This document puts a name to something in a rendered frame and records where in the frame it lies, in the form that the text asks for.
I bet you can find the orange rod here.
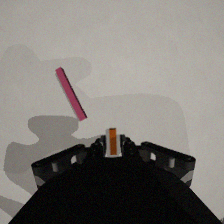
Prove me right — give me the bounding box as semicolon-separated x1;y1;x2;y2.
109;128;117;155

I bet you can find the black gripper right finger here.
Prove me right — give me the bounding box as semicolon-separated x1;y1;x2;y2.
120;134;196;187

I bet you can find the pink rod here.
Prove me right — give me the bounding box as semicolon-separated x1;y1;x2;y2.
55;67;88;121

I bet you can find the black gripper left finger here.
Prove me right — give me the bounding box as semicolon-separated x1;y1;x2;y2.
31;135;106;189

